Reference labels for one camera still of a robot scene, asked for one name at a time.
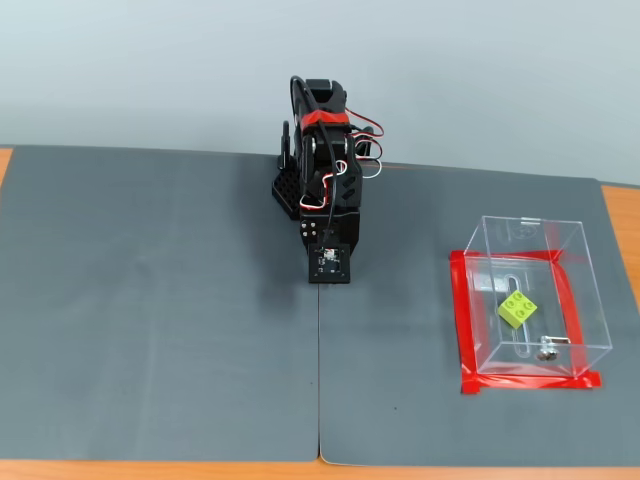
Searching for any silver metal box lock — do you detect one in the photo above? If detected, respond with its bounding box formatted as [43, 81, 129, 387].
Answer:
[536, 336, 572, 362]

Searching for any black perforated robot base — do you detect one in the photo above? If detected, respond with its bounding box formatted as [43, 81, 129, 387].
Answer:
[269, 167, 304, 221]

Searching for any black camera cable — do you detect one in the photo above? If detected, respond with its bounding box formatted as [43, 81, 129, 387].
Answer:
[288, 74, 339, 249]

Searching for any black square wrist camera module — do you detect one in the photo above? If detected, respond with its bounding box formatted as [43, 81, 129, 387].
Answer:
[307, 242, 353, 286]

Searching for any transparent acrylic box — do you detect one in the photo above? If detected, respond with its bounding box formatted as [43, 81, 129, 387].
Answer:
[462, 214, 614, 380]

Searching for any black table clamp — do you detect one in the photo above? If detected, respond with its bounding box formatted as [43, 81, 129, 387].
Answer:
[355, 124, 377, 159]
[276, 119, 295, 170]

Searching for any long red white servo wire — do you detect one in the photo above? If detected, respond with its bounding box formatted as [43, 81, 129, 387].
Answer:
[346, 106, 387, 181]

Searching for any grey table mat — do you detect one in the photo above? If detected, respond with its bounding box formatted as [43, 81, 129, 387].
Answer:
[0, 144, 321, 462]
[317, 159, 640, 469]

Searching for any red tape strip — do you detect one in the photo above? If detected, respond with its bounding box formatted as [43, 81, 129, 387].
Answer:
[551, 252, 590, 379]
[449, 248, 586, 265]
[448, 249, 482, 384]
[459, 370, 603, 396]

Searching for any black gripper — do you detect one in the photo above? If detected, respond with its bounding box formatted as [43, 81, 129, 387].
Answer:
[299, 209, 363, 259]

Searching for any green lego block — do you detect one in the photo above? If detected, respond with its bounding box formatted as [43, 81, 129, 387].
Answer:
[496, 289, 540, 330]

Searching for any short red white servo wire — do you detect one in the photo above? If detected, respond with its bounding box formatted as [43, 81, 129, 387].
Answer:
[298, 159, 349, 212]

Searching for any red tape band on arm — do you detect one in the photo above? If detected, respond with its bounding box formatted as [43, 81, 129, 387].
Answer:
[301, 110, 350, 129]

